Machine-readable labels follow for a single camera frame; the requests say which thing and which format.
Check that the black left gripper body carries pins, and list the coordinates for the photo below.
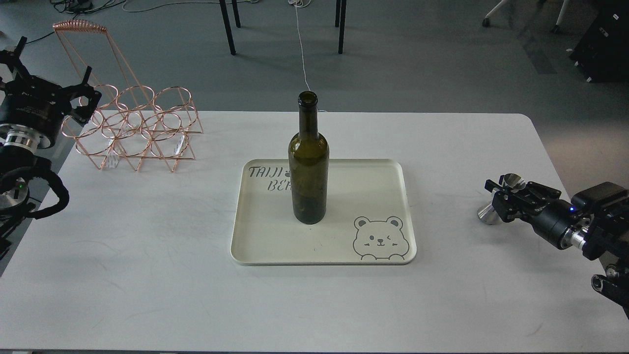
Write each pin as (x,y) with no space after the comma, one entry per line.
(32,106)

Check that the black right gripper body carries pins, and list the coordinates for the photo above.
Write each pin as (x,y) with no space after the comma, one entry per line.
(555,220)

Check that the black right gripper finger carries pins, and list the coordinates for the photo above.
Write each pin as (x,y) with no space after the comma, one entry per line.
(505,206)
(520,189)

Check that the steel double jigger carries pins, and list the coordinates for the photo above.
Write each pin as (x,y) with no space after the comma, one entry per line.
(486,213)

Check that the dark green wine bottle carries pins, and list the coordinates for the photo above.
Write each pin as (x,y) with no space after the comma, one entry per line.
(308,155)

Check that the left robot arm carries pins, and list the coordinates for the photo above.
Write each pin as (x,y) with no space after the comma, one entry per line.
(19,163)

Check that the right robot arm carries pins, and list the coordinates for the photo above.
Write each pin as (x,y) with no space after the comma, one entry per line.
(595,221)

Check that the cream bear serving tray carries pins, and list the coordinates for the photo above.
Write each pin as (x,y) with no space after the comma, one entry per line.
(367,221)

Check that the black equipment case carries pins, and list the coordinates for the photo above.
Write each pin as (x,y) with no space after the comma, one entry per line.
(603,51)

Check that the copper wire wine rack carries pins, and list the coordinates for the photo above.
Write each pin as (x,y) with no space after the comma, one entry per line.
(132,123)

